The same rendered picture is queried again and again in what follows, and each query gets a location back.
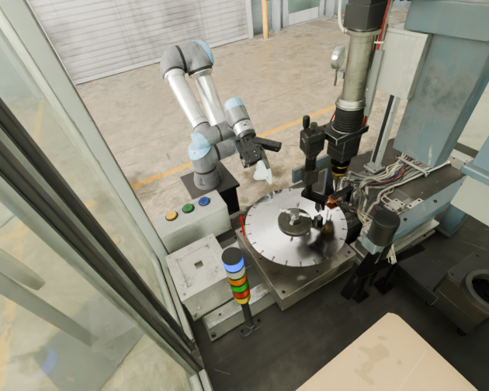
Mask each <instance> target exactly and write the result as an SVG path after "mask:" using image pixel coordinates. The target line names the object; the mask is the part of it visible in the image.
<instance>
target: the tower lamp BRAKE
mask: <svg viewBox="0 0 489 391"><path fill-rule="evenodd" d="M221 259H222V262H223V264H224V268H225V269H226V270H227V271H228V272H232V273H234V272H239V271H240V270H241V269H242V268H243V266H244V259H243V256H242V252H241V250H240V249H239V248H237V247H229V248H227V249H226V250H224V252H223V253H222V255H221Z"/></svg>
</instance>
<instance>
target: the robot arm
mask: <svg viewBox="0 0 489 391"><path fill-rule="evenodd" d="M213 64H214V59H213V54H212V51H211V49H210V47H209V45H208V44H207V43H206V42H205V41H204V40H192V41H190V42H188V43H182V44H179V45H176V46H172V47H169V48H168V49H167V50H166V51H165V52H164V53H163V55H162V57H161V63H160V70H161V76H162V78H163V80H164V82H165V84H166V85H169V86H170V88H171V90H172V92H173V94H174V96H175V97H176V99H177V101H178V103H179V105H180V107H181V109H182V111H183V112H184V114H185V116H186V118H187V120H188V122H189V124H190V126H191V127H192V130H193V132H194V133H192V134H191V137H192V143H191V144H190V145H189V148H188V152H189V157H190V159H191V162H192V166H193V169H194V182H195V185H196V187H197V188H199V189H204V190H207V189H213V188H215V187H217V186H218V185H219V184H220V183H221V182H222V180H223V177H222V174H221V172H220V170H219V169H218V167H217V165H216V162H218V161H221V160H223V159H224V158H227V157H230V156H233V155H235V154H236V153H239V155H240V156H239V158H240V159H241V163H242V165H243V162H242V160H244V165H243V167H244V168H248V167H251V166H254V164H257V165H256V167H255V168H256V171H255V174H254V175H253V177H254V179H255V180H260V179H266V180H267V182H268V183H269V184H270V185H271V184H272V172H271V169H270V166H269V161H268V158H267V156H266V154H265V150H268V151H274V152H279V151H280V149H281V147H282V143H281V142H279V141H274V140H269V139H265V138H262V137H257V136H256V133H255V129H254V127H253V125H252V123H251V120H250V117H249V115H248V112H247V110H246V108H245V105H244V103H243V102H242V100H241V99H240V98H238V97H233V98H231V99H228V100H227V101H226V102H225V104H224V108H225V111H226V112H227V118H226V116H225V114H224V110H223V107H222V105H221V102H220V99H219V96H218V94H217V90H216V87H215V84H214V82H213V79H212V76H211V73H212V70H213V68H212V66H213ZM185 74H188V76H189V78H191V79H192V80H194V82H195V85H196V88H197V91H198V93H199V97H200V99H201V102H202V104H203V108H204V109H205V112H206V116H207V118H208V119H207V118H206V116H205V114H204V112H203V110H202V109H201V107H200V105H199V103H198V101H197V100H196V97H195V96H194V94H193V92H192V90H191V88H190V87H189V84H188V83H187V81H186V79H185V76H186V75H185ZM208 120H209V121H208ZM264 149H265V150H264Z"/></svg>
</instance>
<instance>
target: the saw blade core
mask: <svg viewBox="0 0 489 391"><path fill-rule="evenodd" d="M300 190H301V191H300ZM303 190H304V189H280V190H279V191H278V190H277V191H274V193H275V195H274V194H273V192H270V193H269V195H268V194H267V195H264V196H263V197H261V198H260V200H261V201H262V202H261V201H260V200H258V201H257V202H255V204H254V205H253V206H252V207H251V208H250V210H249V211H248V216H247V217H246V221H245V230H246V234H248V235H247V237H248V240H249V241H250V243H251V244H252V247H253V248H254V249H255V250H256V251H257V252H258V253H259V254H260V253H261V255H262V256H263V257H265V258H267V259H269V260H270V261H271V260H272V259H273V257H275V258H274V259H273V260H272V261H273V262H275V263H278V264H281V265H286V266H293V267H300V262H302V263H301V265H302V267H305V266H311V265H315V262H316V264H319V263H321V262H323V261H327V260H328V258H331V257H333V256H334V255H335V254H336V253H337V252H338V250H340V249H341V248H342V246H343V244H344V243H345V239H346V237H347V232H348V226H347V222H346V219H345V215H344V213H343V212H342V211H341V210H340V208H339V207H338V206H337V205H336V204H335V203H333V204H331V203H330V202H329V201H328V202H327V204H326V205H325V210H324V211H321V212H319V213H318V212H317V211H316V209H315V202H313V201H310V200H309V199H305V198H304V197H301V192H302V191H303ZM297 202H299V203H300V204H299V207H298V208H299V209H303V210H305V211H306V212H308V213H309V214H310V216H311V219H312V225H311V228H310V229H309V230H308V231H307V232H306V233H305V234H301V235H289V234H286V233H284V232H283V231H282V230H281V229H280V228H279V225H278V217H279V214H280V213H281V212H280V209H289V208H295V206H296V204H297ZM254 207H255V208H254ZM336 210H338V211H336ZM248 224H250V225H248ZM343 229H344V230H343ZM340 238H341V239H342V240H341V239H340ZM255 243H256V244H255ZM335 247H336V248H337V249H336V248H335ZM262 251H263V252H262ZM325 255H327V256H328V257H327V256H325ZM313 260H315V262H314V261H313ZM286 261H288V262H287V264H286Z"/></svg>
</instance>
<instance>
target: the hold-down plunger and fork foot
mask: <svg viewBox="0 0 489 391"><path fill-rule="evenodd" d="M312 186H313V184H312V185H305V188H304V190H303V191H302V192H301V197H304V198H305V199H309V200H310V201H313V202H315V209H316V211H317V212H318V213H319V211H320V204H321V206H322V208H323V211H324V210H325V205H326V204H327V202H328V198H329V197H327V196H326V195H322V194H320V193H317V192H314V191H312Z"/></svg>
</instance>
